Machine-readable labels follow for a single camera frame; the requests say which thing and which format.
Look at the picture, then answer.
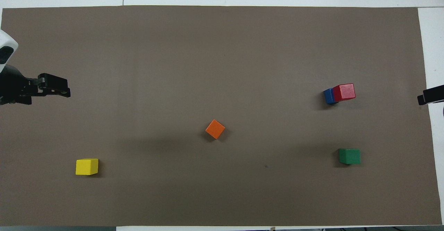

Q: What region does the orange wooden block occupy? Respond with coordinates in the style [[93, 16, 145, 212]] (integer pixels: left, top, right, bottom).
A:
[[205, 119, 226, 140]]

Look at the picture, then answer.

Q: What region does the green wooden block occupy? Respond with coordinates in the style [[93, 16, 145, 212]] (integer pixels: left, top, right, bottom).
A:
[[339, 148, 361, 165]]

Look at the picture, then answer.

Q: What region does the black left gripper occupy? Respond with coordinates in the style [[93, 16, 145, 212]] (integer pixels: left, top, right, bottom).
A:
[[0, 64, 71, 106]]

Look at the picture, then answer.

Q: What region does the blue wooden block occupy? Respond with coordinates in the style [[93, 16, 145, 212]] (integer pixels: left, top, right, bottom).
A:
[[323, 88, 339, 105]]

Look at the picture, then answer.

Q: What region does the brown table mat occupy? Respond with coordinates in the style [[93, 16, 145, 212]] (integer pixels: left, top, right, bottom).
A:
[[0, 5, 443, 227]]

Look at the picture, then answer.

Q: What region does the yellow wooden block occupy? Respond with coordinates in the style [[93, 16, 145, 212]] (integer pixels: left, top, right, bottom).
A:
[[75, 158, 99, 176]]

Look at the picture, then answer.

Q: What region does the red wooden block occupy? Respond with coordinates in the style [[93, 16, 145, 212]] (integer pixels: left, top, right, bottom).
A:
[[333, 83, 356, 102]]

